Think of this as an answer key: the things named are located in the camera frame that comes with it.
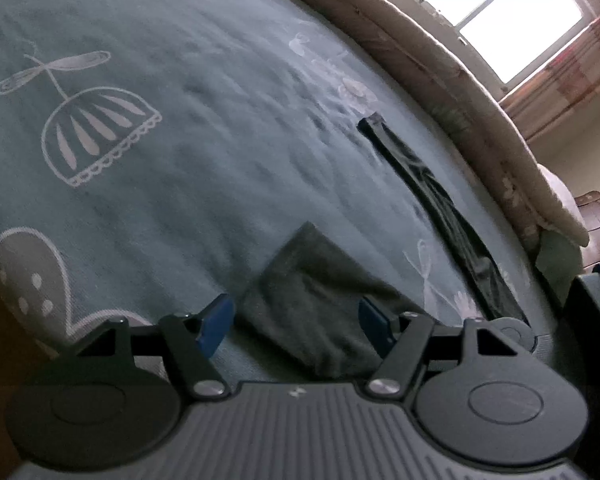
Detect dark green pants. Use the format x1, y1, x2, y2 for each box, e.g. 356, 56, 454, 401
235, 114, 533, 381

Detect window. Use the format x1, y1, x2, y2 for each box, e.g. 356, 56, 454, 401
395, 0, 596, 86

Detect beige folded quilt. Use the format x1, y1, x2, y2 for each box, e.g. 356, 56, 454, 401
230, 0, 591, 256

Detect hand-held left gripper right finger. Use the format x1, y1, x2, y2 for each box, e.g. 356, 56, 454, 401
358, 297, 521, 400

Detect green pillow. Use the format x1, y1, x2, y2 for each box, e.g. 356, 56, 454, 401
535, 232, 583, 306

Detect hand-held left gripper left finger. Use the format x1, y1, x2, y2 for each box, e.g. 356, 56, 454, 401
75, 294, 233, 401

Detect teal floral bed sheet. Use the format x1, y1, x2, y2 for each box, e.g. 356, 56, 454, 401
0, 0, 566, 391

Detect white fluffy blanket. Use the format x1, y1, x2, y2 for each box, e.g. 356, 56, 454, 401
537, 162, 592, 248

